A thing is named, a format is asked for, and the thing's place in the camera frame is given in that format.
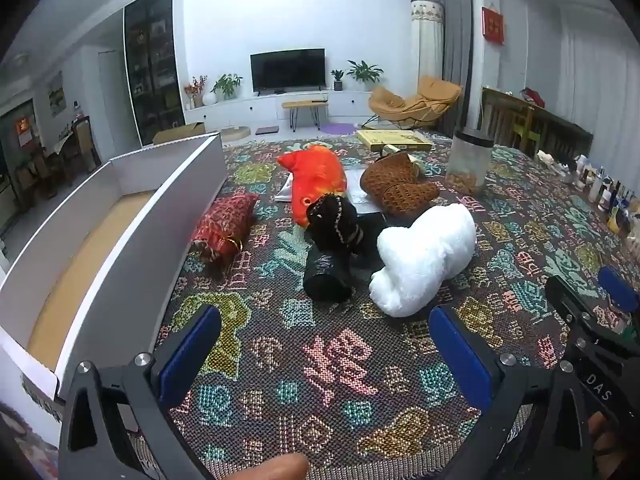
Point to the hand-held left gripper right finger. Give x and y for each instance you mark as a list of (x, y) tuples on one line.
[(460, 355)]

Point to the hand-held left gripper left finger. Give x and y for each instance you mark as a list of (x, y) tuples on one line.
[(192, 350)]

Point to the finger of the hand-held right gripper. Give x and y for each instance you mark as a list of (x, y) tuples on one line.
[(567, 297), (619, 290)]

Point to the white plush toy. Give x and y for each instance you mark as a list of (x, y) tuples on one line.
[(425, 255)]

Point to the large white storage box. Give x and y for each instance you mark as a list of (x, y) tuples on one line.
[(150, 230)]

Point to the red embroidered pouch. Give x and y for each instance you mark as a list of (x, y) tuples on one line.
[(220, 220)]

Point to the black plastic bag roll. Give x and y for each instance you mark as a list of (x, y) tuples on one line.
[(325, 275)]

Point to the brown knitted net bag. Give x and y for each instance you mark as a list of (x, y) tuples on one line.
[(395, 185)]

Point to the plastic-wrapped pad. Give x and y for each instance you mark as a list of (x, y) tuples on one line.
[(356, 187)]

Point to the orange fish plush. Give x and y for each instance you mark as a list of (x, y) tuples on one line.
[(315, 175)]

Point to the person's right hand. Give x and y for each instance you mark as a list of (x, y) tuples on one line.
[(602, 432)]

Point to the person's left hand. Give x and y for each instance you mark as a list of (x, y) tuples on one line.
[(277, 467)]

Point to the row of small bottles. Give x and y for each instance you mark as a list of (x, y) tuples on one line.
[(600, 190)]

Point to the woven patterned blanket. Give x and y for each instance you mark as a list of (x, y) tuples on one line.
[(325, 360)]

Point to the clear plastic jar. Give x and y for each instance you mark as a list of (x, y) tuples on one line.
[(467, 160)]

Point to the white paper booklet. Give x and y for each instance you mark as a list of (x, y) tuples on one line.
[(284, 191)]

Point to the red cloth item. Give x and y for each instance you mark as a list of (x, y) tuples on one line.
[(533, 97)]

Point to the white sheer curtain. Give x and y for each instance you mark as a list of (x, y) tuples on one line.
[(600, 85)]

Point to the cardboard box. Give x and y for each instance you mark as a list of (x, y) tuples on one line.
[(177, 132)]

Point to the white floor cushion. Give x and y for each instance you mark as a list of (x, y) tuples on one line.
[(235, 133)]

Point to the yellow flat box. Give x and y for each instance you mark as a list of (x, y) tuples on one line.
[(390, 137)]

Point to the dark flat device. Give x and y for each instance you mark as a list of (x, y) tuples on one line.
[(266, 130)]

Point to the wooden dining chair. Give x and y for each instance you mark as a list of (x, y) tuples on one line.
[(82, 142)]

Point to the orange lounge chair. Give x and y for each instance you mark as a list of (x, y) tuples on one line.
[(435, 95)]

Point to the white low cabinet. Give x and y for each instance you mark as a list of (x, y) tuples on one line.
[(250, 107)]

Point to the white round vase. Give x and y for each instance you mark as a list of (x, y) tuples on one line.
[(209, 98)]

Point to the purple floor mat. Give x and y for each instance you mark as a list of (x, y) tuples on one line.
[(339, 129)]

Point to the white door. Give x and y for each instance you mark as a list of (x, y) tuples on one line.
[(111, 105)]

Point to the red flower bouquet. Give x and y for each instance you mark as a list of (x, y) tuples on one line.
[(195, 87)]

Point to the green potted plant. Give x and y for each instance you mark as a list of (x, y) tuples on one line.
[(227, 85)]

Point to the small wooden bench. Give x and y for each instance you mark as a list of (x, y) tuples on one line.
[(305, 104)]

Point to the grey curtain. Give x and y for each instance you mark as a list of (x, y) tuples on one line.
[(457, 35)]

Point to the dark glass display cabinet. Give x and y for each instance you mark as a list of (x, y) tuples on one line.
[(152, 60)]

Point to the covered standing air conditioner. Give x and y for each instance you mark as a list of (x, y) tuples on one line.
[(427, 40)]

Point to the black flat television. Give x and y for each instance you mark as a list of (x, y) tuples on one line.
[(287, 70)]

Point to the large leafy potted plant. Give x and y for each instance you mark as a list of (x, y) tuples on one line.
[(364, 71)]

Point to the small potted plant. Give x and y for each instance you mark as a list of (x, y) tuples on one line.
[(338, 79)]

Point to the red wall hanging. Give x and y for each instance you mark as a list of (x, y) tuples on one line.
[(493, 26)]

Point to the framed wall picture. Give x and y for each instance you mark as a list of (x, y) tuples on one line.
[(57, 94)]

